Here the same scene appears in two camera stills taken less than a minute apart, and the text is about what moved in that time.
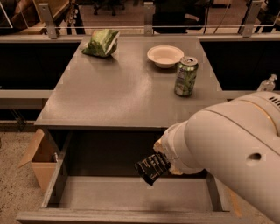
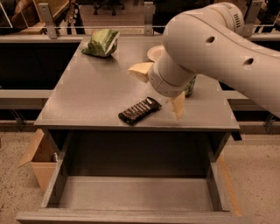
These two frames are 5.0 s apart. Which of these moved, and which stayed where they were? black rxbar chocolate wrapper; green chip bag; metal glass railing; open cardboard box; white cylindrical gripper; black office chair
Moved: white cylindrical gripper; black rxbar chocolate wrapper
Stayed: green chip bag; metal glass railing; black office chair; open cardboard box
